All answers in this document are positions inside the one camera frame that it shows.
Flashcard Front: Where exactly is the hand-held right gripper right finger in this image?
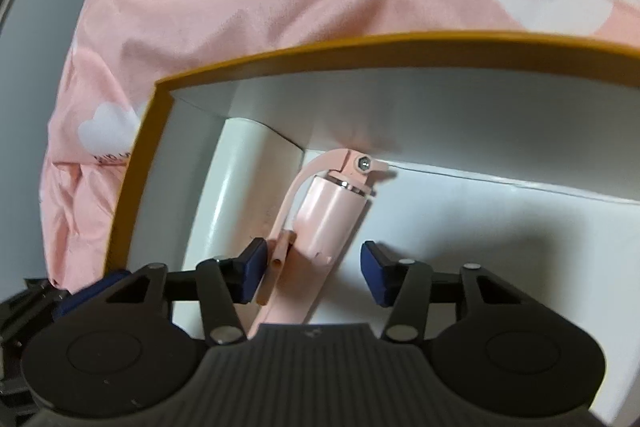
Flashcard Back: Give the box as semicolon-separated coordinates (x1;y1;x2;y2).
360;240;538;344

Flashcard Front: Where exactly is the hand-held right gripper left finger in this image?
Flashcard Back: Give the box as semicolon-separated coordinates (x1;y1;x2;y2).
102;237;267;347

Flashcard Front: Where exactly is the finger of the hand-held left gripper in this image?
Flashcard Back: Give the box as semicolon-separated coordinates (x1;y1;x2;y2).
52;271;128;322

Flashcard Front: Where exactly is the pink extinguisher-shaped toy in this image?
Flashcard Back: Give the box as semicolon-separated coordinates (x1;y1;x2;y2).
247;148;398;339

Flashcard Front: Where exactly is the yellow-rimmed white box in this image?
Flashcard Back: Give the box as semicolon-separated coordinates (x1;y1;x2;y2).
102;29;640;427

